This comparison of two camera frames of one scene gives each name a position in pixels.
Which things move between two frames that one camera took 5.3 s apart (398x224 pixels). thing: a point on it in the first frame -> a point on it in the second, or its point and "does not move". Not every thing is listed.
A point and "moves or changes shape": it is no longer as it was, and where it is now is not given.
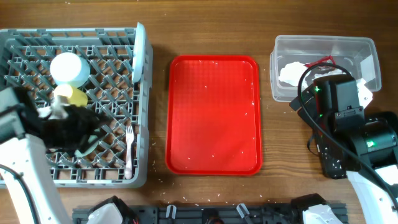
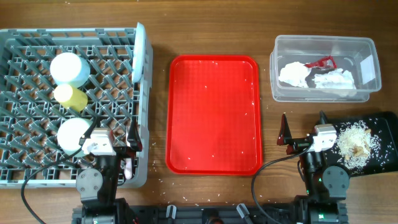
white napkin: [291, 73] does not move
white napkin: [364, 93] moves or changes shape
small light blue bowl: [67, 68] does not move
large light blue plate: [139, 53] does not move
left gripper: [86, 124] -> [132, 137]
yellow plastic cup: [75, 96] does not move
